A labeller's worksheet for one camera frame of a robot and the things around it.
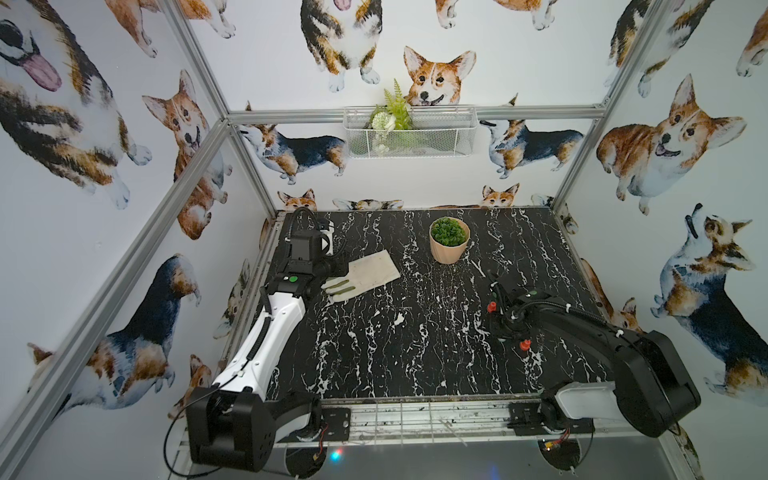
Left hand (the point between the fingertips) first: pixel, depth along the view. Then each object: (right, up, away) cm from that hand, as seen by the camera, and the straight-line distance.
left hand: (346, 247), depth 82 cm
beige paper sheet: (+2, -10, +21) cm, 23 cm away
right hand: (+43, -24, +4) cm, 49 cm away
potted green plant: (+31, +3, +17) cm, 35 cm away
